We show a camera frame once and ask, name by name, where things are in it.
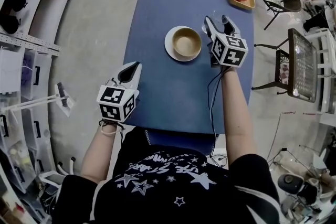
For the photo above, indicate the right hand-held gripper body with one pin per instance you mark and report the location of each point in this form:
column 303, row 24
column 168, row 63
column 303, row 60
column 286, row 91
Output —
column 229, row 51

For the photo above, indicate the clear plastic storage bins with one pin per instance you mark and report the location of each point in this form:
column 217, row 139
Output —
column 29, row 73

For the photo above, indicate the person's left forearm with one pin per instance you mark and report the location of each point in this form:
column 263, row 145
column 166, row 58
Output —
column 97, row 154

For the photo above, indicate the white dustpan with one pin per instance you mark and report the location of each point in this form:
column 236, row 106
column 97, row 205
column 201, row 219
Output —
column 68, row 108

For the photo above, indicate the black bag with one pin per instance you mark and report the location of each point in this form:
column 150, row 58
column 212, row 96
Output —
column 9, row 25
column 17, row 2

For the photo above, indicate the blue tablecloth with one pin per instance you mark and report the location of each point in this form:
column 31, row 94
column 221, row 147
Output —
column 170, row 86

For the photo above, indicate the checked seat cushion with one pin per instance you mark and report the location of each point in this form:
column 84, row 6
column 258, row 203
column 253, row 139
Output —
column 284, row 70

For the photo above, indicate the white metal shelving unit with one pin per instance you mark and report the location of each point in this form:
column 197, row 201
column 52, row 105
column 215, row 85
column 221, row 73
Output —
column 15, row 39

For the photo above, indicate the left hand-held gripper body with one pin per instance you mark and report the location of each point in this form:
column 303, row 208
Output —
column 115, row 102

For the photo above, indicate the wooden bowl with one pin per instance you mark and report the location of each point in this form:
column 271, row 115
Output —
column 187, row 42

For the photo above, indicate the black metal chair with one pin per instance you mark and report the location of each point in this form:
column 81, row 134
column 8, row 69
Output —
column 282, row 53

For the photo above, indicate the grey round device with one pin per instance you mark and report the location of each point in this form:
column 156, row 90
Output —
column 291, row 183

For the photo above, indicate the dark wicker chair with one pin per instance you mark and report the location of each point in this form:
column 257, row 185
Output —
column 292, row 4

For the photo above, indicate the person's right forearm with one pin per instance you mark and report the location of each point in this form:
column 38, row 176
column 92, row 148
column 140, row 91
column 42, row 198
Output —
column 233, row 112

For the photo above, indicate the black star-print shirt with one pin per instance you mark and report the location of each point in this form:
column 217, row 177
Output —
column 170, row 191

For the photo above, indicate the white plate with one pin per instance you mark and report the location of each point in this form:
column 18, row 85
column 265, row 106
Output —
column 168, row 46

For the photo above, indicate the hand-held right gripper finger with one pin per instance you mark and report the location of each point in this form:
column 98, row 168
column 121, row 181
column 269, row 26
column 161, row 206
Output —
column 211, row 26
column 231, row 26

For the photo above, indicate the clear glass cup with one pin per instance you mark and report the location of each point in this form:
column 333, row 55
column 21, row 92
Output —
column 218, row 21

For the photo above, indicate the white rack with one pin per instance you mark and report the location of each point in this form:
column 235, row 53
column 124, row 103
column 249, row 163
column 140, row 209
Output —
column 326, row 60

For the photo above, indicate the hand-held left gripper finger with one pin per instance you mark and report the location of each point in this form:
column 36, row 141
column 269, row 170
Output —
column 137, row 78
column 116, row 76

